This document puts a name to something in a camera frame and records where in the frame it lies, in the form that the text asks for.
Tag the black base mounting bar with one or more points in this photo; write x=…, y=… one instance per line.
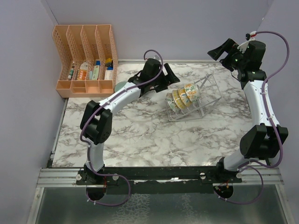
x=156, y=180

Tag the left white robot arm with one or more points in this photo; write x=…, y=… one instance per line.
x=96, y=123

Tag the yellow flower bowl front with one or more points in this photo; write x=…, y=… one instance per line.
x=171, y=103

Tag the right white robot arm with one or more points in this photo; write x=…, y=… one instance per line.
x=264, y=140

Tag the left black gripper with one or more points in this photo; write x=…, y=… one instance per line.
x=169, y=79

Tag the white wire dish rack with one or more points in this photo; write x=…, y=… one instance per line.
x=210, y=96

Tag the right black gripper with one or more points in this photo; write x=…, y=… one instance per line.
x=229, y=45

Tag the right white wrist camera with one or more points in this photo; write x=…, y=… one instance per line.
x=249, y=38

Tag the yellow flower bowl back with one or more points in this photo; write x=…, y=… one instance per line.
x=193, y=92

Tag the aluminium frame rail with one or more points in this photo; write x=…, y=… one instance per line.
x=66, y=177

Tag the yellow dotted sun bowl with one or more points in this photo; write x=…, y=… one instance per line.
x=178, y=100

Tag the light teal bowl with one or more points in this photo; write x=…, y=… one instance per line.
x=119, y=85

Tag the orange plastic file organizer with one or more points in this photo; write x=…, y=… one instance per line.
x=89, y=60

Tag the blue orange floral bowl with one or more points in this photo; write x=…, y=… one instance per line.
x=184, y=97

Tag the yellow flower bowl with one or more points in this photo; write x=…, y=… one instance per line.
x=171, y=103
x=193, y=92

